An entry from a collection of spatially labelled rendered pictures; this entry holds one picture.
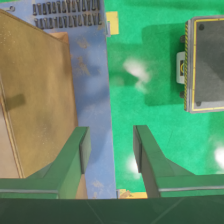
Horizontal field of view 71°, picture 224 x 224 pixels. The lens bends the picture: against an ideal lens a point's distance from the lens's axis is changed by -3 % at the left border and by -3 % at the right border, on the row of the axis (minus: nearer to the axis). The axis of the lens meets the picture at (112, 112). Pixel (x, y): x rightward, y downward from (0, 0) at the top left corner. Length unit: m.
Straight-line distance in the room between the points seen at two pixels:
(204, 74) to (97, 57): 0.83
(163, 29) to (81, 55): 0.92
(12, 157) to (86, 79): 0.61
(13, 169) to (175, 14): 1.59
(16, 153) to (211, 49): 1.32
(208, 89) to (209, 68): 0.16
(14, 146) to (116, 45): 1.30
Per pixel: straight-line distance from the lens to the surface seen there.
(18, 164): 0.42
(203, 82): 1.39
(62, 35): 0.93
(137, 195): 2.11
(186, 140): 1.86
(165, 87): 1.62
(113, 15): 1.59
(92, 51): 0.91
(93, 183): 1.17
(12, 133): 0.40
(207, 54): 1.39
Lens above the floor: 1.53
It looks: 75 degrees down
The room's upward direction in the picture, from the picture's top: 177 degrees counter-clockwise
